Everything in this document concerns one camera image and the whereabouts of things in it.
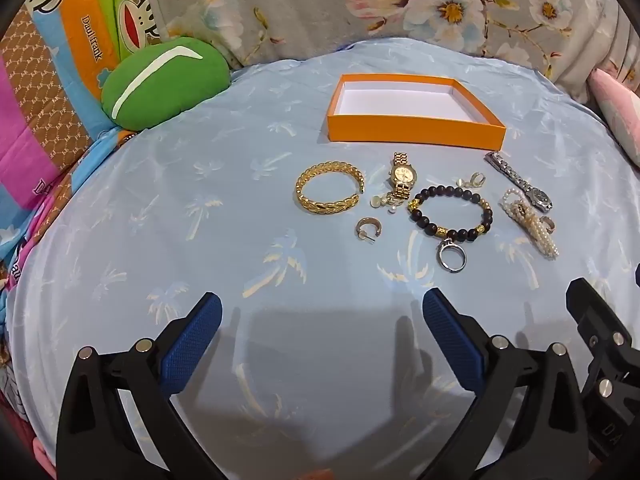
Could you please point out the light blue palm-print sheet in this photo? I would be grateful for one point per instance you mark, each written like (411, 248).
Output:
(200, 185)

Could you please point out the gold pearl charm earring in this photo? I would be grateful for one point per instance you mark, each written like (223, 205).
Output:
(374, 203)

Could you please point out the green round cushion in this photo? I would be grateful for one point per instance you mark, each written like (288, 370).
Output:
(165, 90)

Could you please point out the gold hoop earring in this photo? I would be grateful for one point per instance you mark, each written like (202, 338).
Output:
(361, 232)

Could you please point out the grey floral blanket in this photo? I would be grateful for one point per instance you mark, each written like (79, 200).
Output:
(300, 10)

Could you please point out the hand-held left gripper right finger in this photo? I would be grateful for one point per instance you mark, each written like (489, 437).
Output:
(450, 341)

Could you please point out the pearl hair clip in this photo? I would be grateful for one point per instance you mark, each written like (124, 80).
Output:
(542, 240)

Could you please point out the orange cardboard box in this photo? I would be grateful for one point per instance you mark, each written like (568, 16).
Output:
(415, 132)

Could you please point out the pink pillow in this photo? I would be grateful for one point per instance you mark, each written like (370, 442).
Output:
(620, 110)

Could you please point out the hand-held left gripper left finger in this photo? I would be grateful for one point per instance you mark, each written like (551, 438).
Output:
(192, 345)

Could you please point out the silver wrist watch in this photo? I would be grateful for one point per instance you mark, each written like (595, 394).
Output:
(540, 200)

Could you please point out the cartoon printed blanket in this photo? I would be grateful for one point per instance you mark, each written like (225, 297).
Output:
(75, 35)

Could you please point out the gold wrist watch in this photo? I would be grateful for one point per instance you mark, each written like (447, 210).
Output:
(402, 174)

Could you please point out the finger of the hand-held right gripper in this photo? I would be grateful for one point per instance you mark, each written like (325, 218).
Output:
(595, 317)
(611, 410)

